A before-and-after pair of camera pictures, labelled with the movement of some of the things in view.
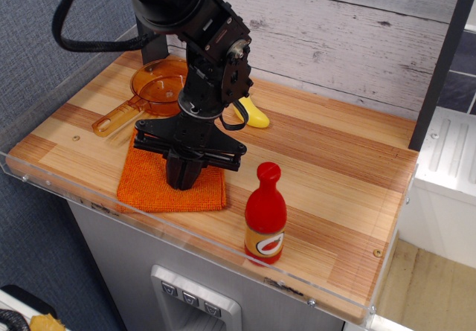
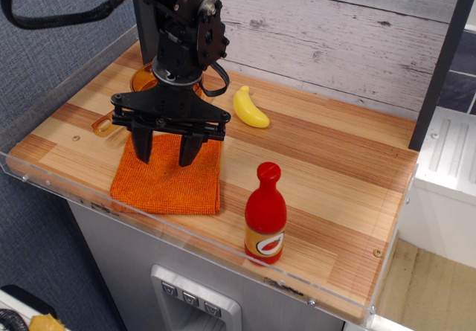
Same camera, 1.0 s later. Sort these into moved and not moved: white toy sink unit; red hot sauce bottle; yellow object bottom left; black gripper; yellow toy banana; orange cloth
Moved: orange cloth; black gripper
Not moved: red hot sauce bottle; yellow object bottom left; yellow toy banana; white toy sink unit
